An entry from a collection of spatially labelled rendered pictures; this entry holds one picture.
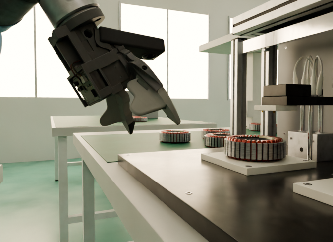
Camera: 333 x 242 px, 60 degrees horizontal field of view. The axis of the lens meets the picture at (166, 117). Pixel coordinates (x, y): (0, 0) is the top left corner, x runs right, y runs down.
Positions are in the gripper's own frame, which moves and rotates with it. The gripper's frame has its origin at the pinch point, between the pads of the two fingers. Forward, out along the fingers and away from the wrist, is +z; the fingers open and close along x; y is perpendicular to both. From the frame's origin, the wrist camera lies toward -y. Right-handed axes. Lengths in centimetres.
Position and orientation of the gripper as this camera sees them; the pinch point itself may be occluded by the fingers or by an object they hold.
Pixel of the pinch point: (155, 128)
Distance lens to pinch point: 47.5
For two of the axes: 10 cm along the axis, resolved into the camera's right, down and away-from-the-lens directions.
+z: 4.9, 8.5, 1.8
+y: -6.7, 5.0, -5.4
